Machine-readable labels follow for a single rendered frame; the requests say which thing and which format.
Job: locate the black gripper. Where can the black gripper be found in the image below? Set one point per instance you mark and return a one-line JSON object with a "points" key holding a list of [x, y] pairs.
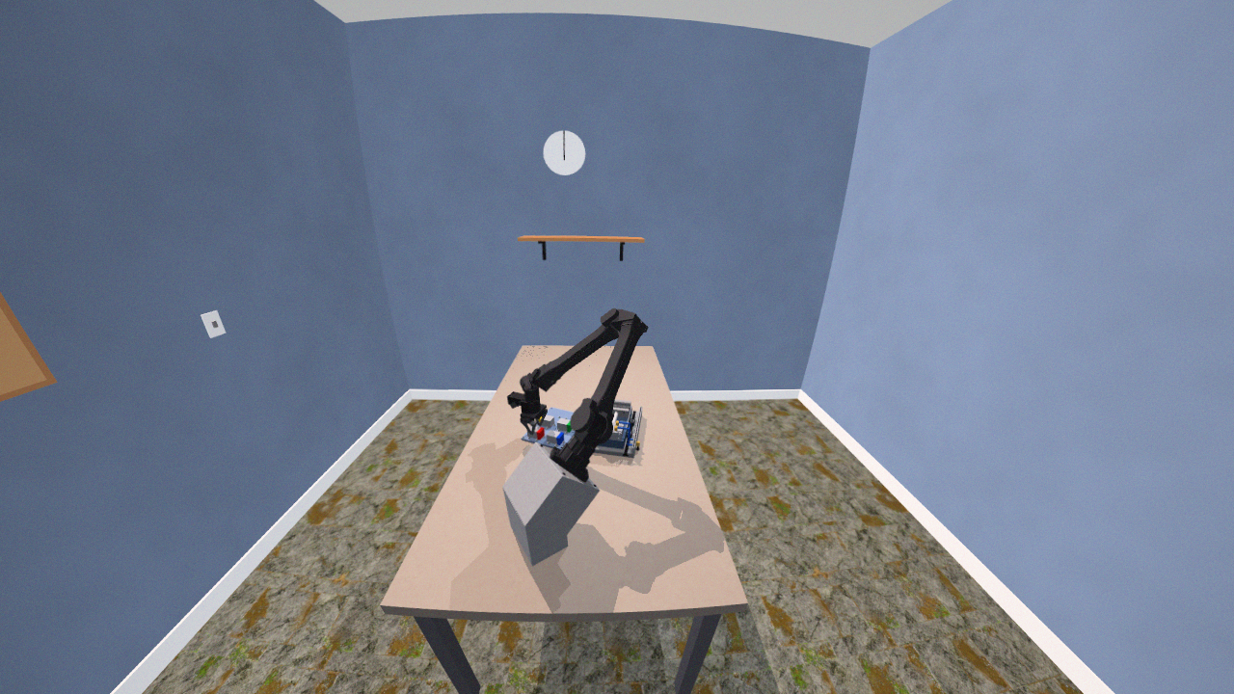
{"points": [[536, 410]]}

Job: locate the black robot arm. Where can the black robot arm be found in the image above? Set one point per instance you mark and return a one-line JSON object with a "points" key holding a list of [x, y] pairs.
{"points": [[592, 426]]}

